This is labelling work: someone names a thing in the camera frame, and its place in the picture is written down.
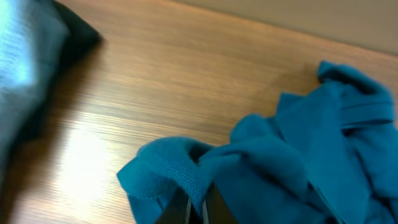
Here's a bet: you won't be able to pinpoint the folded black garment under jeans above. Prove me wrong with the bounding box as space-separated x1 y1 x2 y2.
12 1 101 147

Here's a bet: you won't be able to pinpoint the blue polo shirt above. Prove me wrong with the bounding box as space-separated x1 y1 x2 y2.
118 61 397 224

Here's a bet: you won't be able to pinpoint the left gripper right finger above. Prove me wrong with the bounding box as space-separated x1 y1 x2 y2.
202 184 238 224

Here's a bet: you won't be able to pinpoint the folded light blue jeans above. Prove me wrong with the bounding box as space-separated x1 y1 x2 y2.
0 0 71 187

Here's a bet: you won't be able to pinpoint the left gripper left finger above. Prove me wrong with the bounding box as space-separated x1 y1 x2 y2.
155 188 190 224

